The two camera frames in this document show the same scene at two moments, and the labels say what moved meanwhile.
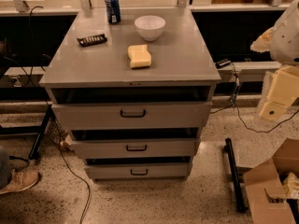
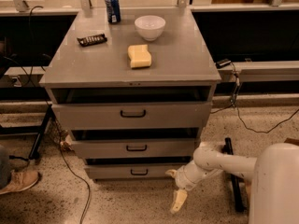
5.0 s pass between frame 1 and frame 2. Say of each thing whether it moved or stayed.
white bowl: stayed
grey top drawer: stayed
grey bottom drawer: stayed
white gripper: moved
